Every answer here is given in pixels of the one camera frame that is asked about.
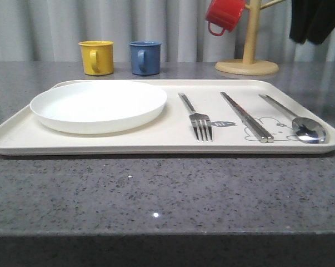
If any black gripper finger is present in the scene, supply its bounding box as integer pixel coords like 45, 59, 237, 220
289, 0, 319, 44
307, 0, 335, 45

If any silver metal spoon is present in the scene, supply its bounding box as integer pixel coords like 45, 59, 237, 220
259, 94, 327, 144

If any silver metal fork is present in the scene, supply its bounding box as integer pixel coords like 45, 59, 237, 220
178, 93, 213, 142

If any white round plate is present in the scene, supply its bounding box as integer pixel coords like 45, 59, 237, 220
29, 80, 167, 134

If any wooden mug tree stand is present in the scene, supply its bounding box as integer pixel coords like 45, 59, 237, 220
215, 0, 283, 76

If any red enamel mug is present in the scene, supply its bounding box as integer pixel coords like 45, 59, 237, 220
206, 0, 246, 36

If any blue enamel mug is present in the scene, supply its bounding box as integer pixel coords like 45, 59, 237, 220
129, 41, 161, 76

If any beige rabbit serving tray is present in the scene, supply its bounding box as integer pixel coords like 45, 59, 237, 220
0, 80, 335, 155

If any yellow enamel mug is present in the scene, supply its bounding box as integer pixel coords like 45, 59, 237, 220
79, 41, 114, 76

